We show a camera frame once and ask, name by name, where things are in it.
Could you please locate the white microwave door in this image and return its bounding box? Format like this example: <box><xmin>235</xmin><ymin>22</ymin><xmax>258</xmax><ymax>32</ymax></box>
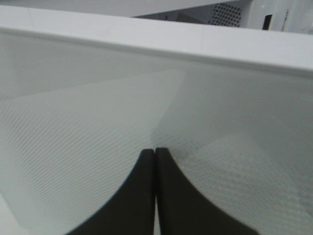
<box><xmin>0</xmin><ymin>6</ymin><xmax>313</xmax><ymax>235</ymax></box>

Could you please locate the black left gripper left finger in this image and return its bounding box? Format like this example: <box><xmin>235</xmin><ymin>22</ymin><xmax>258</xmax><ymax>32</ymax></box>
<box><xmin>69</xmin><ymin>149</ymin><xmax>155</xmax><ymax>235</ymax></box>

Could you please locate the white microwave oven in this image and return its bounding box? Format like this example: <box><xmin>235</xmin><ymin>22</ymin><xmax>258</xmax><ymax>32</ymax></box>
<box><xmin>138</xmin><ymin>0</ymin><xmax>313</xmax><ymax>35</ymax></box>

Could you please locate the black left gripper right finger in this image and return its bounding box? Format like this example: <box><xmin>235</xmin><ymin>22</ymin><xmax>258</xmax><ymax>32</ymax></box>
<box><xmin>155</xmin><ymin>147</ymin><xmax>258</xmax><ymax>235</ymax></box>

